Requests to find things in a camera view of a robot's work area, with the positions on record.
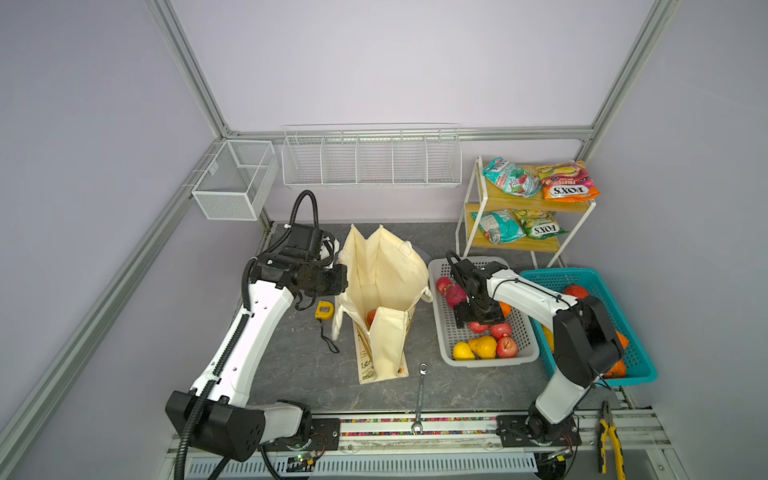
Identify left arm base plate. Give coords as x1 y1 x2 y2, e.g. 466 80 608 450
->
265 417 341 452

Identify silver combination wrench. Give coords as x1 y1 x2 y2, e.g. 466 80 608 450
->
411 362 428 435

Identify teal snack bag shelf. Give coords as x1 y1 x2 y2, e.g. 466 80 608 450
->
472 210 526 245
482 157 541 198

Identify cream floral tote bag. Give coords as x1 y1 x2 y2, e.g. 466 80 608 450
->
331 226 433 385

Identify orange Fox's candy bag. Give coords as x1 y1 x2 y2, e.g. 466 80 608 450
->
535 162 601 203

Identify orange tangerine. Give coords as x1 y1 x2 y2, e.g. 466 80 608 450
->
499 302 512 318

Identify yellow handled pliers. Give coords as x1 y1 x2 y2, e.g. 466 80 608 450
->
597 401 626 480

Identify red tomato in teal basket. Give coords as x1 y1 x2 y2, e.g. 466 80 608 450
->
563 285 590 299

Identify yellow pear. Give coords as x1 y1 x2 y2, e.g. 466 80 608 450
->
469 336 497 360

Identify yellow tape measure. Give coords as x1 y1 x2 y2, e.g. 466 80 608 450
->
315 301 339 354

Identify orange pumpkin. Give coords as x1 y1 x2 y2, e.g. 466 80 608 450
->
603 360 627 379

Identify long white wire basket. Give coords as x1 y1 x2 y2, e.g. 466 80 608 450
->
281 123 463 188

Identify yellow lemon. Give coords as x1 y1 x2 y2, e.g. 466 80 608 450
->
453 342 476 361

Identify white two-tier wooden shelf rack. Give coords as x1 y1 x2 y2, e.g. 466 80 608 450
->
454 155 598 269

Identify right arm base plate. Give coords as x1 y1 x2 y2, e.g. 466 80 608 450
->
496 414 582 447

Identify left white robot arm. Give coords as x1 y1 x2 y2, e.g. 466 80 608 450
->
165 260 348 478

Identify small white mesh basket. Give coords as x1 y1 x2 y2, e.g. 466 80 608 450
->
192 140 278 221

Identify red apple front basket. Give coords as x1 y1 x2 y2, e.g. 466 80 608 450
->
496 336 519 359

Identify red apple in white basket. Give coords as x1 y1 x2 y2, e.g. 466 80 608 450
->
436 277 453 295

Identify white plastic basket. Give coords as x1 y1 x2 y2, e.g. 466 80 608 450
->
428 258 540 368

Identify red dragon fruit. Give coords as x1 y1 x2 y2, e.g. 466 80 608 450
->
443 284 468 308

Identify teal snack bag upper shelf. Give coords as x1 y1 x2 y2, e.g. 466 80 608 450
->
482 157 541 198

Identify orange bell pepper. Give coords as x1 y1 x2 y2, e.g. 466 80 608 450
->
616 331 630 350

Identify green Fox's candy bag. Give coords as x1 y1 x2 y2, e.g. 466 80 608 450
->
513 210 567 240

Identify teal plastic basket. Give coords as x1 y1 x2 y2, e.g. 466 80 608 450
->
518 267 658 388

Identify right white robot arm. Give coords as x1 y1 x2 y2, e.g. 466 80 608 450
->
451 259 625 443

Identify teal snack bag lower shelf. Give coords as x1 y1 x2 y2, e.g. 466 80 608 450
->
472 210 526 245

